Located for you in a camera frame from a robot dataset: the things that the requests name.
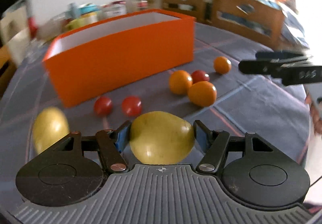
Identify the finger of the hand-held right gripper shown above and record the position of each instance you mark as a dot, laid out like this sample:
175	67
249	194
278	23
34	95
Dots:
259	67
269	55

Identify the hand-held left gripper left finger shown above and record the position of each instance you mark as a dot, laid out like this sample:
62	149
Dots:
123	137

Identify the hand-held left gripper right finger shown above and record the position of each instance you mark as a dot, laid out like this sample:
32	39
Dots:
200	137

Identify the red tomato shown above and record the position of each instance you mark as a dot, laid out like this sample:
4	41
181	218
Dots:
131	106
103	105
201	75

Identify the small orange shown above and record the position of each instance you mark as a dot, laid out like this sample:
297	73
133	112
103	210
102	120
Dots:
222	65

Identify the yellow green mango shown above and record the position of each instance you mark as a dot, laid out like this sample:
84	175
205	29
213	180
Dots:
161	136

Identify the orange cardboard box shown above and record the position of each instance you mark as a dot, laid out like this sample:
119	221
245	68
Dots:
120	63

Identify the person's right hand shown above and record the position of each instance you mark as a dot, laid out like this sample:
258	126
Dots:
317	126

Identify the wooden chair wavy cutout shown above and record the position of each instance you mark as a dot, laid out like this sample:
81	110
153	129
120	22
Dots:
191	0
274	25

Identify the grey checked tablecloth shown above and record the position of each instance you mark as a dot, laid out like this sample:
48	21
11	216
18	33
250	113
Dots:
251	113

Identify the yellow potato on table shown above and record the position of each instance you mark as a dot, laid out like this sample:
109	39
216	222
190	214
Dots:
50	126

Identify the yellow mug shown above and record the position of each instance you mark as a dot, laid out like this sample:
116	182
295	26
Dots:
75	23

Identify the teal plastic container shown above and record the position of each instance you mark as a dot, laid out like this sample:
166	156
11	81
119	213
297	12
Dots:
88	7

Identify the white tote bag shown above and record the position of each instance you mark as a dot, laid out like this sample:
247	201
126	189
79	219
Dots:
12	28

